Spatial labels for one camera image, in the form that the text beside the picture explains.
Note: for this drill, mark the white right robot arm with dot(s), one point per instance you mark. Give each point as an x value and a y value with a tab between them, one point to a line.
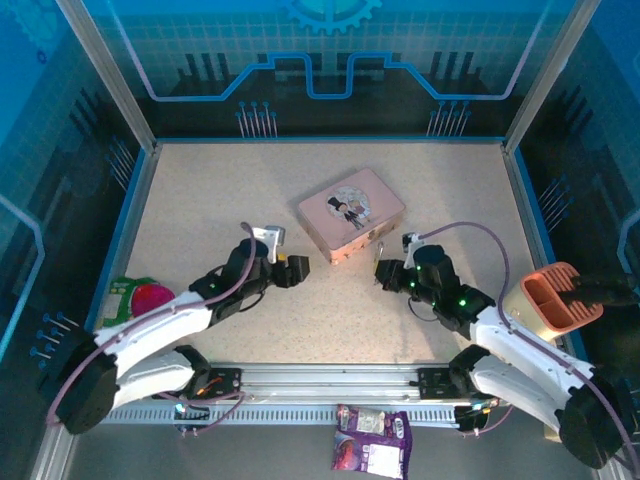
525	350

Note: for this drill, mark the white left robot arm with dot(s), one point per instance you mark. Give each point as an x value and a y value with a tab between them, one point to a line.
150	325

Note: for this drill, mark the pink tin box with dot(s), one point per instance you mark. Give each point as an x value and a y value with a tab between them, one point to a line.
350	210

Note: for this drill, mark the green red snack bag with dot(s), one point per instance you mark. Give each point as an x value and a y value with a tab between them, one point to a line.
150	297

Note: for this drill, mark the orange beige holder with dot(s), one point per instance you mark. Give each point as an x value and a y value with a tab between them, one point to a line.
545	295

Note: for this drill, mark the black elongated object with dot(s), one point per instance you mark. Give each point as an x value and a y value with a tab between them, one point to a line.
605	290

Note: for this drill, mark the purple candy bag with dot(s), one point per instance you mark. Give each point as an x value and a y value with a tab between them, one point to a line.
350	450

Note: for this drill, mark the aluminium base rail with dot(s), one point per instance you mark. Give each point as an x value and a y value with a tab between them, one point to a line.
325	380

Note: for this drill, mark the aluminium frame post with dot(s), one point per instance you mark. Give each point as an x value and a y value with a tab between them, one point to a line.
107	75
547	70

